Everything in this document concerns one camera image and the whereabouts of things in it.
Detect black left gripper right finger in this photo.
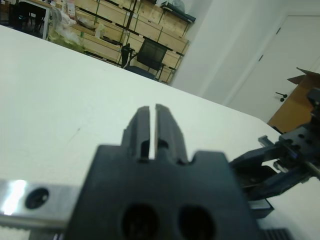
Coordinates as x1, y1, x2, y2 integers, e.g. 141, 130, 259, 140
154, 103, 188, 166

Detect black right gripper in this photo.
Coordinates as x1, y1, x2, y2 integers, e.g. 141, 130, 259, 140
229, 126, 320, 201

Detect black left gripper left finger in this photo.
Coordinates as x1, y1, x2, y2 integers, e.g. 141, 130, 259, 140
121, 105, 152, 164

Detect black box base white inlay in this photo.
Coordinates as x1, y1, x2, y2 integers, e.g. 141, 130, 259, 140
246, 197, 276, 220

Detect brown cardboard box blue label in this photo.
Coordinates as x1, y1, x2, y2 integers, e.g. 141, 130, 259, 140
267, 66, 320, 133

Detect black mesh office chair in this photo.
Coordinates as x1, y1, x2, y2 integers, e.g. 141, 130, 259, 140
120, 37, 169, 81

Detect stacked wooden crates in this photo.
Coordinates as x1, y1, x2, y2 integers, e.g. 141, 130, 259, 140
74, 0, 191, 85

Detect clear plastic wrap pile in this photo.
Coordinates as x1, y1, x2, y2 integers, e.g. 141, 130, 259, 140
51, 6, 85, 43

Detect dark flat case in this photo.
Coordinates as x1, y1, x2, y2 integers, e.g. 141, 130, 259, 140
161, 3, 197, 25

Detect yellow green bag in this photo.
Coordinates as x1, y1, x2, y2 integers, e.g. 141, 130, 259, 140
48, 29, 85, 52

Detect white door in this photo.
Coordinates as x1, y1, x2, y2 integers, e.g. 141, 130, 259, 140
226, 14, 320, 123

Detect white plastic bag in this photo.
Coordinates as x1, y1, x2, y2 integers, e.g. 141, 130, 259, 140
172, 0, 186, 13

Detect red white package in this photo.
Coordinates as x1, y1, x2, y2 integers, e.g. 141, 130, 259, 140
65, 0, 76, 20

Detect black computer tower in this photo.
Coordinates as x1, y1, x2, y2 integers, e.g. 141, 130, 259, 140
9, 3, 30, 27

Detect white frame desk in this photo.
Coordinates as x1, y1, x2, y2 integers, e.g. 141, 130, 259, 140
17, 0, 50, 41

